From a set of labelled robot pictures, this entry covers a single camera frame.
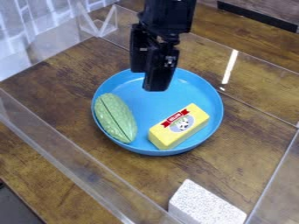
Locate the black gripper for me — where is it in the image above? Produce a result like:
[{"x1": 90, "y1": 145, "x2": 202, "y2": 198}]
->
[{"x1": 129, "y1": 0, "x2": 196, "y2": 92}]

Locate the yellow block with label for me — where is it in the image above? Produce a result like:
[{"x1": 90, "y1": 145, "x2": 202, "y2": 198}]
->
[{"x1": 148, "y1": 103, "x2": 211, "y2": 150}]

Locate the blue round tray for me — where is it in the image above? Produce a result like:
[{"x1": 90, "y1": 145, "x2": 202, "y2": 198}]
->
[{"x1": 90, "y1": 68, "x2": 224, "y2": 157}]

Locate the white speckled foam block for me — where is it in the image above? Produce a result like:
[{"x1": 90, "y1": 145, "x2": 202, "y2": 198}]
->
[{"x1": 168, "y1": 179, "x2": 247, "y2": 224}]

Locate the green bitter gourd toy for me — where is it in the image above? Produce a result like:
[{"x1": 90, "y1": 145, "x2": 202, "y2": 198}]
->
[{"x1": 93, "y1": 93, "x2": 137, "y2": 144}]

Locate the clear acrylic corner bracket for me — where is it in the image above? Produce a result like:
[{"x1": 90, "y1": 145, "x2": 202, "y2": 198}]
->
[{"x1": 73, "y1": 3, "x2": 117, "y2": 38}]

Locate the clear acrylic front wall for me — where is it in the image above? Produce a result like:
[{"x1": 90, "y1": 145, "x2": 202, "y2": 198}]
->
[{"x1": 0, "y1": 88, "x2": 181, "y2": 224}]

